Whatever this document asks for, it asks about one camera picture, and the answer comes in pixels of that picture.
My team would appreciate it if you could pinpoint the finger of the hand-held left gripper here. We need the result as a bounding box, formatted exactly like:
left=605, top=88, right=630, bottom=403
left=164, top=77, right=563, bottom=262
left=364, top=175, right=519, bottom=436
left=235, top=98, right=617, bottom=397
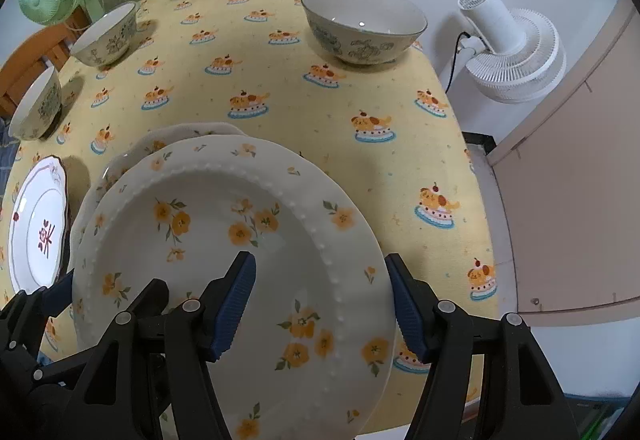
left=0, top=270, right=76, bottom=347
left=130, top=278, right=172, bottom=321

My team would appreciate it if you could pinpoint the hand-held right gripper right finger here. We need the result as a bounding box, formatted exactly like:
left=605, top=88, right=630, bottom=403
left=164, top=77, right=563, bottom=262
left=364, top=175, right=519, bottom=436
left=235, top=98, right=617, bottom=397
left=384, top=253, right=581, bottom=440

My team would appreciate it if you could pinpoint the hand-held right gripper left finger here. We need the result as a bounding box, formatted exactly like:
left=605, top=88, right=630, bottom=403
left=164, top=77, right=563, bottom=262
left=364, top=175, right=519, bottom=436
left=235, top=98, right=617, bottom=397
left=65, top=251, right=258, bottom=440

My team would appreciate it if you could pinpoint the cream plate with yellow flowers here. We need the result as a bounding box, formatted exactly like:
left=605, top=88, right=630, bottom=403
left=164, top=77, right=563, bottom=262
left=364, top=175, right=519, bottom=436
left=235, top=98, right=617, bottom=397
left=71, top=136, right=401, bottom=440

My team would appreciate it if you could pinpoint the white plate with maroon rim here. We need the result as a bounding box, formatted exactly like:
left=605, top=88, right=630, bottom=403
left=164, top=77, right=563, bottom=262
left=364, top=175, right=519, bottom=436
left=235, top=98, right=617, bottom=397
left=8, top=156, right=69, bottom=295

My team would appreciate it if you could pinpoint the grey round plate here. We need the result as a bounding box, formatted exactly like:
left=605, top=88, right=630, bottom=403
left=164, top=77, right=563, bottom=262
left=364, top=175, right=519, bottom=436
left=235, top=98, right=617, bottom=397
left=7, top=66, right=63, bottom=141

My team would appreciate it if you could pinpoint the cream scalloped plate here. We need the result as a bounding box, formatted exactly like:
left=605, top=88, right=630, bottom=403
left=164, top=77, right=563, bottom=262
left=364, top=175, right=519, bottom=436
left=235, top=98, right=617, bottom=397
left=70, top=121, right=248, bottom=261

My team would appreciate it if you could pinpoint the yellow printed tablecloth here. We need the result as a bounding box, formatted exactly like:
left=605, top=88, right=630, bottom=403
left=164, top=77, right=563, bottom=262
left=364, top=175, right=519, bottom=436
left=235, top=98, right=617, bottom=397
left=0, top=0, right=501, bottom=436

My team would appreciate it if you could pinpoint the beige door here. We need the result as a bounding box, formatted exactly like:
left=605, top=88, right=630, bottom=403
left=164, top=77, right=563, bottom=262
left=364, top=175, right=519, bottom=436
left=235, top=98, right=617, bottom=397
left=487, top=0, right=640, bottom=325

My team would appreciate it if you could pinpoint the orange wooden headboard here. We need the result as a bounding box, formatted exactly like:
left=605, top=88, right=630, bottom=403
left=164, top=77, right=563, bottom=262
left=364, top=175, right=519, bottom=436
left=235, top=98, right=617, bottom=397
left=0, top=22, right=93, bottom=121

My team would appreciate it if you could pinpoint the small floral ceramic bowl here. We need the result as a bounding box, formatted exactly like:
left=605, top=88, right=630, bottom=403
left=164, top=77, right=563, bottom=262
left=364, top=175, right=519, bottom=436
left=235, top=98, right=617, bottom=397
left=69, top=1, right=139, bottom=68

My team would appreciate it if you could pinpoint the white floor fan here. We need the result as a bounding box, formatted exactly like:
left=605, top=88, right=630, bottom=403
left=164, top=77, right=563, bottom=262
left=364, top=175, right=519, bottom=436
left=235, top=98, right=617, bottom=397
left=457, top=0, right=567, bottom=104

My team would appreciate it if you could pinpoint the large floral ceramic bowl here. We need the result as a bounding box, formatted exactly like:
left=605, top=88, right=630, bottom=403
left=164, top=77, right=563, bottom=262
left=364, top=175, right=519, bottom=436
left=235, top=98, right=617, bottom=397
left=300, top=0, right=429, bottom=66

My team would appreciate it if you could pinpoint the black power cable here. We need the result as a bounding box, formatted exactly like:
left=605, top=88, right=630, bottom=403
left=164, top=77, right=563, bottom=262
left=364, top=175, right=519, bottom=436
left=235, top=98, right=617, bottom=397
left=445, top=32, right=474, bottom=93

